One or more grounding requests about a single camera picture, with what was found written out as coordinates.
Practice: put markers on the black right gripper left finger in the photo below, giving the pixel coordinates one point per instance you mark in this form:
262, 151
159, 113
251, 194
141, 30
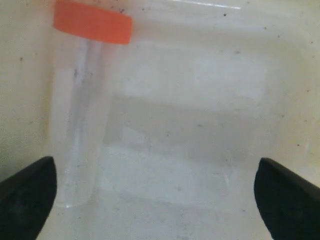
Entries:
26, 200

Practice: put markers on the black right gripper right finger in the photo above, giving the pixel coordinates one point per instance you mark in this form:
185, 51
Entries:
288, 204

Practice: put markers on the orange-capped tube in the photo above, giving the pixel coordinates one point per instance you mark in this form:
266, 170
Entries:
81, 92

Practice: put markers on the white plastic bin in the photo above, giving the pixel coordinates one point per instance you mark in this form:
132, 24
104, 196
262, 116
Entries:
202, 92

